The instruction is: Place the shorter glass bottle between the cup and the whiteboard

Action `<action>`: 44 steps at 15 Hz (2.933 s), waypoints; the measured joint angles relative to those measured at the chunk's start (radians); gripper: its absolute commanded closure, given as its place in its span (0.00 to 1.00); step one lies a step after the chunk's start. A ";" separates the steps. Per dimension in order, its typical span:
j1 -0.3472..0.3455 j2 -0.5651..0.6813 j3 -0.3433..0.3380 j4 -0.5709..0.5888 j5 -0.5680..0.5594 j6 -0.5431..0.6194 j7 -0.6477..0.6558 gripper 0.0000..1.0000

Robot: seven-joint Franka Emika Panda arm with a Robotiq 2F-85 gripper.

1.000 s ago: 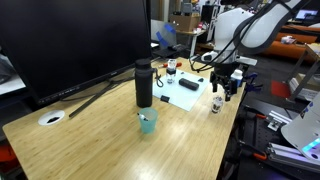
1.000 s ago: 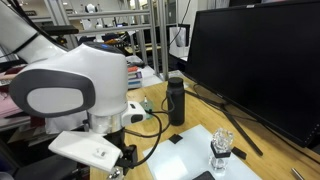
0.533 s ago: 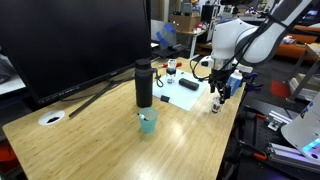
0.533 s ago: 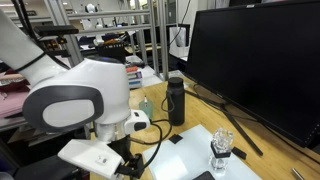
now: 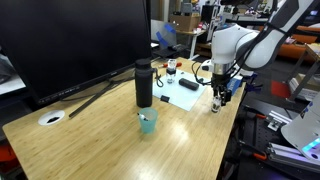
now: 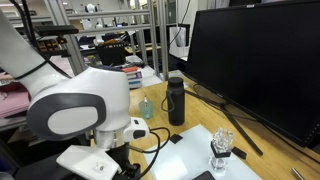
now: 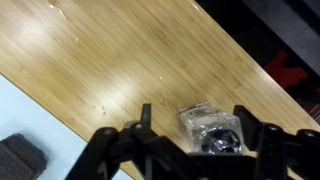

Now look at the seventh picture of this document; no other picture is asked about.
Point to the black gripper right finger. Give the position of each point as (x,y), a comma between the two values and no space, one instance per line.
(280,150)

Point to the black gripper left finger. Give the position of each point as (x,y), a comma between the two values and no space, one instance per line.
(133,153)

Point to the red plastic object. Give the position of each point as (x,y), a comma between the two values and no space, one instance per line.
(286,70)

